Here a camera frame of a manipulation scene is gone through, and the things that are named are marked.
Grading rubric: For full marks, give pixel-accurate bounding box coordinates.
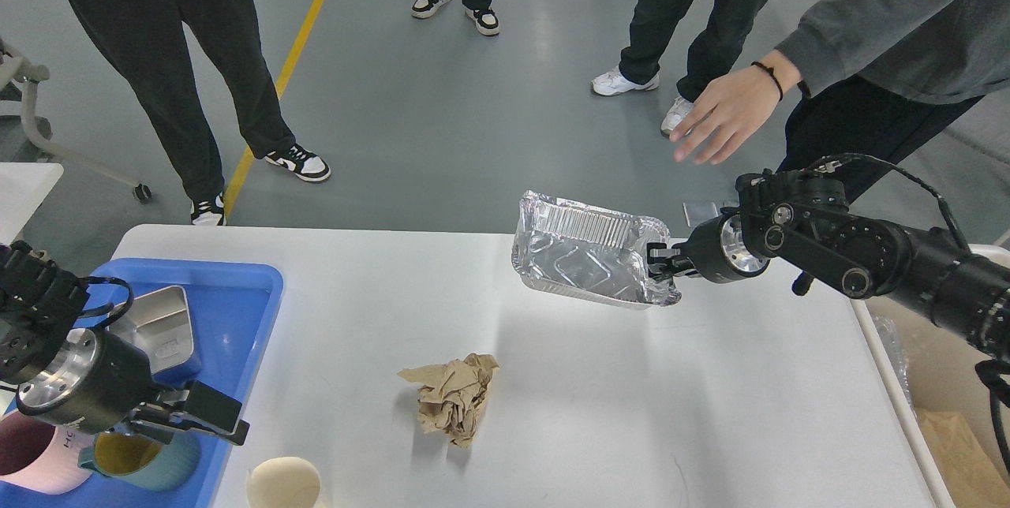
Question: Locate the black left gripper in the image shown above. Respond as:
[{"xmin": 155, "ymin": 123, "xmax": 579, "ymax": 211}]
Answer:
[{"xmin": 16, "ymin": 328, "xmax": 250, "ymax": 446}]

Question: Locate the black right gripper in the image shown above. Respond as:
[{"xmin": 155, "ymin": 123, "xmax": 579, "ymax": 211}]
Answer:
[{"xmin": 646, "ymin": 214, "xmax": 769, "ymax": 284}]

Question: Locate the aluminium foil container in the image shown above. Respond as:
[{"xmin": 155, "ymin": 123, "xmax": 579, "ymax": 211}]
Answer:
[{"xmin": 511, "ymin": 189, "xmax": 682, "ymax": 309}]

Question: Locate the teal mug yellow inside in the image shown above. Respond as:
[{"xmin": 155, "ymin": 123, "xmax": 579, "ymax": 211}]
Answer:
[{"xmin": 78, "ymin": 433, "xmax": 200, "ymax": 492}]

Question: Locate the beige paper cup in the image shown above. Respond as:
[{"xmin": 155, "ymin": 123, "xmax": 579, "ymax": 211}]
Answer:
[{"xmin": 245, "ymin": 455, "xmax": 331, "ymax": 507}]

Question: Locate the stainless steel rectangular tray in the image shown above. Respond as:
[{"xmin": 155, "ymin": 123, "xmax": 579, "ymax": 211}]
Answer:
[{"xmin": 108, "ymin": 286, "xmax": 202, "ymax": 381}]

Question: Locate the pink ribbed mug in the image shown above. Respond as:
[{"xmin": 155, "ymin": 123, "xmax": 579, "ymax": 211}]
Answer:
[{"xmin": 1, "ymin": 410, "xmax": 95, "ymax": 495}]

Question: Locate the brown paper napkin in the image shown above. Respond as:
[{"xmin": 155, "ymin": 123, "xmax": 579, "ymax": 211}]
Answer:
[{"xmin": 398, "ymin": 353, "xmax": 500, "ymax": 450}]

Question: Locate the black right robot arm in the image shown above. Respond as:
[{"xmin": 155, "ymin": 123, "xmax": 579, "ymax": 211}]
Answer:
[{"xmin": 645, "ymin": 153, "xmax": 1009, "ymax": 460}]

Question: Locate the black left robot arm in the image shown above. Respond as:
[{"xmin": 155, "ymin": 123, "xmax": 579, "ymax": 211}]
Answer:
[{"xmin": 1, "ymin": 241, "xmax": 249, "ymax": 446}]

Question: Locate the clear floor marker plate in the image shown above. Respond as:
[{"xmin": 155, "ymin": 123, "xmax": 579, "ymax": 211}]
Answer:
[{"xmin": 683, "ymin": 201, "xmax": 720, "ymax": 229}]

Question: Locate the blue plastic tray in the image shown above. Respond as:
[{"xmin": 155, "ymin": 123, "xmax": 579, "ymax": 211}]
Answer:
[{"xmin": 1, "ymin": 259, "xmax": 282, "ymax": 507}]

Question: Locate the person with white sneakers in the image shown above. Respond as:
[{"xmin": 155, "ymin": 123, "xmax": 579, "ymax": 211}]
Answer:
[{"xmin": 591, "ymin": 0, "xmax": 804, "ymax": 138}]

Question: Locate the white plastic bin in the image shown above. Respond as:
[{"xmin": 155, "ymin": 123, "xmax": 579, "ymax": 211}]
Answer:
[{"xmin": 852, "ymin": 243, "xmax": 1010, "ymax": 508}]

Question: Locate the white side table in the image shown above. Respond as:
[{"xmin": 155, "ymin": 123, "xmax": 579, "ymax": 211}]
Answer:
[{"xmin": 1, "ymin": 162, "xmax": 64, "ymax": 245}]

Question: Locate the grey wheeled chair base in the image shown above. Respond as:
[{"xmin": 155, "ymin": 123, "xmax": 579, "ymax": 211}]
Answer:
[{"xmin": 1, "ymin": 41, "xmax": 154, "ymax": 204}]

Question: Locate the person in grey sweater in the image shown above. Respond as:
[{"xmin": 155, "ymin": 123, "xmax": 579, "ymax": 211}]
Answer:
[{"xmin": 668, "ymin": 0, "xmax": 1009, "ymax": 201}]

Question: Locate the brown paper bag in bin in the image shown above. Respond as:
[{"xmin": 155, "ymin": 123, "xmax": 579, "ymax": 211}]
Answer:
[{"xmin": 914, "ymin": 408, "xmax": 1009, "ymax": 507}]

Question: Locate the person in beige top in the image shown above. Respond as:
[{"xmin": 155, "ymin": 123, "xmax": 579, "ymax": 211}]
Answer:
[{"xmin": 68, "ymin": 0, "xmax": 331, "ymax": 226}]

